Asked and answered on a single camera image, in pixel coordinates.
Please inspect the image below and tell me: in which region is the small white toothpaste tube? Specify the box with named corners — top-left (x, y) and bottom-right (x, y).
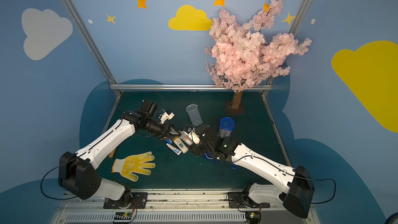
top-left (166, 143), bottom-right (182, 156)

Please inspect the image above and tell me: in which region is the clear blue-lid container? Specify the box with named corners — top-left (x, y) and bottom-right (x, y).
top-left (186, 104), bottom-right (203, 127)
top-left (180, 131), bottom-right (200, 147)
top-left (219, 117), bottom-right (235, 139)

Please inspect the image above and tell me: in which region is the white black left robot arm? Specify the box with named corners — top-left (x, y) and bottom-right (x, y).
top-left (58, 110), bottom-right (181, 209)

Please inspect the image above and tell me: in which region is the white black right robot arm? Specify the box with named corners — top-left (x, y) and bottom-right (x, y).
top-left (188, 126), bottom-right (315, 219)

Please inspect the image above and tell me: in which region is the yellow white work glove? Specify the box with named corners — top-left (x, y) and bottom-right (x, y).
top-left (112, 151), bottom-right (155, 182)

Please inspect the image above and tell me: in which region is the green plastic garden fork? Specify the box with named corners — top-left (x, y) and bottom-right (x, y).
top-left (108, 149), bottom-right (116, 159)

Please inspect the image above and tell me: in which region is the right small circuit board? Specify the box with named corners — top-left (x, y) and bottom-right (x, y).
top-left (245, 212), bottom-right (261, 224)

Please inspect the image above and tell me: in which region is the small circuit board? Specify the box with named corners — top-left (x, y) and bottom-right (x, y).
top-left (245, 212), bottom-right (261, 224)
top-left (113, 212), bottom-right (133, 224)

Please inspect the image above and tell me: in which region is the pink artificial blossom tree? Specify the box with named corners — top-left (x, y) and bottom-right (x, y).
top-left (205, 0), bottom-right (312, 110)

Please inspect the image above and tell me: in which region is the left small circuit board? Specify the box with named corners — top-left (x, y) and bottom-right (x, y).
top-left (113, 212), bottom-right (133, 224)

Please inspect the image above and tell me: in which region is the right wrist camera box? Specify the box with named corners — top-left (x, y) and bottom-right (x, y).
top-left (184, 126), bottom-right (200, 143)

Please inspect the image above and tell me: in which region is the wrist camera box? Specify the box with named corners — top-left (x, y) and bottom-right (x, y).
top-left (184, 126), bottom-right (200, 143)
top-left (140, 100), bottom-right (175, 124)

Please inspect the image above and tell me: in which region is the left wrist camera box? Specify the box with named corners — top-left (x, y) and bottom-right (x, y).
top-left (140, 100), bottom-right (175, 124)

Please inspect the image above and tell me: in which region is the dark metal tree base plate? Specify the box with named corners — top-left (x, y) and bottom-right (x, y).
top-left (225, 101), bottom-right (246, 116)

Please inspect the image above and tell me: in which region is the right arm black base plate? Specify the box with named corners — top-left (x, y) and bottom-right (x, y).
top-left (226, 192), bottom-right (271, 208)

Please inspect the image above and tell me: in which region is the horizontal aluminium back rail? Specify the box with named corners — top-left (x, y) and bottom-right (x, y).
top-left (109, 83), bottom-right (274, 92)

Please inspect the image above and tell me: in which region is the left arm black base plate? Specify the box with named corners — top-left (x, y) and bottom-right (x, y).
top-left (103, 192), bottom-right (148, 209)

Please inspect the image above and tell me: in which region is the front aluminium rail frame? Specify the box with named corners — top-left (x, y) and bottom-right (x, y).
top-left (51, 189), bottom-right (320, 224)

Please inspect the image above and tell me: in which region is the left aluminium corner post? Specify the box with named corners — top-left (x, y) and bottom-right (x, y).
top-left (61, 0), bottom-right (117, 85)

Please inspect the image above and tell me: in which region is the aluminium corner post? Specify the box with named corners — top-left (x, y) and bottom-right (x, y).
top-left (261, 0), bottom-right (324, 97)
top-left (61, 0), bottom-right (117, 85)

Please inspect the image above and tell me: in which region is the right aluminium corner post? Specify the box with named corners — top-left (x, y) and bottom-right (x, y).
top-left (261, 0), bottom-right (324, 97)

